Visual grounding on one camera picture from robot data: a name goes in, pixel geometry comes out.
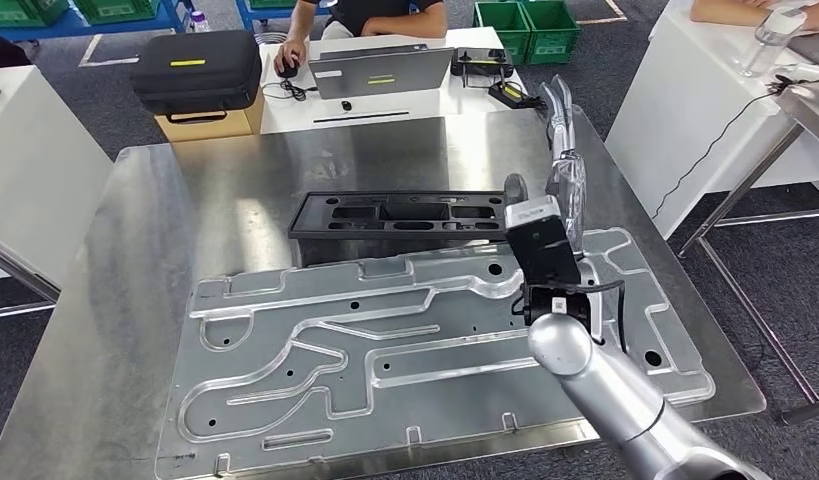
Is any blue pallet rack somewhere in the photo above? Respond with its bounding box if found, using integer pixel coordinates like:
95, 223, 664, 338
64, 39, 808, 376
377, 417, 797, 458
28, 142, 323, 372
0, 0, 193, 44
233, 0, 332, 32

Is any cardboard box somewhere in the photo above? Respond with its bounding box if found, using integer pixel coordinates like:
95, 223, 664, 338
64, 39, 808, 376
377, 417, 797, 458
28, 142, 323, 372
153, 86, 267, 144

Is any person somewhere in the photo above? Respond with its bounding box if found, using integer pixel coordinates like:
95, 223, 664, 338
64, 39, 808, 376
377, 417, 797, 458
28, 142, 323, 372
0, 25, 34, 71
272, 0, 449, 77
689, 0, 819, 32

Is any black carrying case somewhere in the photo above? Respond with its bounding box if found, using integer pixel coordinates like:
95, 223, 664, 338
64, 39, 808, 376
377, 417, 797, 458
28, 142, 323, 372
129, 29, 264, 126

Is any black plastic plate part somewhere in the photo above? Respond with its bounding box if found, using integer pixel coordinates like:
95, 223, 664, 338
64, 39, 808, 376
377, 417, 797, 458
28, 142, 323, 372
287, 190, 514, 242

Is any black desk cable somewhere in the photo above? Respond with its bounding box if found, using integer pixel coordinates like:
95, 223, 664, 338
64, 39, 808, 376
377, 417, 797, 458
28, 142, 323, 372
649, 89, 785, 221

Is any small white device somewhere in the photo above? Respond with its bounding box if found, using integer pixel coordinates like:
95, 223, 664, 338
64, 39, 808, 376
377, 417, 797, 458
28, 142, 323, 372
776, 61, 819, 82

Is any steel side table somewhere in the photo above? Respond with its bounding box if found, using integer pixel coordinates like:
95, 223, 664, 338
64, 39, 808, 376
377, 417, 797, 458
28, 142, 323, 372
0, 233, 62, 324
675, 80, 819, 427

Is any white desk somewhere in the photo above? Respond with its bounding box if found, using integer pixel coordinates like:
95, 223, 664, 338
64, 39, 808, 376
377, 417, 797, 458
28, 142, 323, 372
0, 64, 115, 284
257, 26, 528, 136
603, 0, 819, 242

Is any black charger brick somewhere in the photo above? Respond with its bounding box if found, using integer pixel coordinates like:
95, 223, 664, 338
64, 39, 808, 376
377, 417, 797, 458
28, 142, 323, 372
486, 80, 530, 107

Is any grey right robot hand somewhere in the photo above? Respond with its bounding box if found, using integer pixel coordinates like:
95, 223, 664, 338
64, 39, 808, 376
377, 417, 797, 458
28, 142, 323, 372
503, 74, 589, 258

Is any person's right hand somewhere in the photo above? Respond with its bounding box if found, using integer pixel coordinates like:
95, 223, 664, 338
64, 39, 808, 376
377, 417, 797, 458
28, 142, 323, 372
272, 37, 309, 75

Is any white floor tape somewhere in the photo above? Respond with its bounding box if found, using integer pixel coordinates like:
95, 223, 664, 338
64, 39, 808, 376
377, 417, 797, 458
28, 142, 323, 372
573, 0, 629, 28
76, 33, 143, 70

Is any clear plastic bottle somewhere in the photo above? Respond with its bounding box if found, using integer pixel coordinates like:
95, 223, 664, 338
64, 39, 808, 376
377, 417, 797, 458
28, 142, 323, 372
738, 5, 809, 80

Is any black remote controller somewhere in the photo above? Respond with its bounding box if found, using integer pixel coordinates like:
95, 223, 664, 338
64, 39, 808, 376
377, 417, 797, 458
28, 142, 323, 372
449, 46, 516, 89

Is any black mouse cable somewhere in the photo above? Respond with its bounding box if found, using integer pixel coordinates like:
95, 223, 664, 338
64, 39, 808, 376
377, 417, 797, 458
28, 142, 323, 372
261, 77, 320, 103

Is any grey laptop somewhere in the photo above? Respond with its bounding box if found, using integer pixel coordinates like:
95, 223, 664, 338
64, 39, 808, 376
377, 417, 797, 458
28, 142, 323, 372
306, 42, 456, 101

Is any green plastic crate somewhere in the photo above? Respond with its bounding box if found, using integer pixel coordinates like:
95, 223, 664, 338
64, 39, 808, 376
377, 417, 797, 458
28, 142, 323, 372
473, 0, 536, 66
0, 0, 72, 29
72, 0, 163, 26
518, 0, 583, 67

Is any steel workbench table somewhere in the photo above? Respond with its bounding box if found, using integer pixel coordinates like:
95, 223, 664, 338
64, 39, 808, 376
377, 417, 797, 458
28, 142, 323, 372
0, 105, 769, 480

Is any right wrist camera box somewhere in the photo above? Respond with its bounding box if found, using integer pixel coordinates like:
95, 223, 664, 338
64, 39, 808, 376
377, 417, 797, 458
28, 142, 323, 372
503, 194, 584, 287

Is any stamped metal panel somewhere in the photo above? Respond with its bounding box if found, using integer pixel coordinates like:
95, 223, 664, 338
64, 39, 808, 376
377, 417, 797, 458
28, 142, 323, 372
154, 226, 718, 480

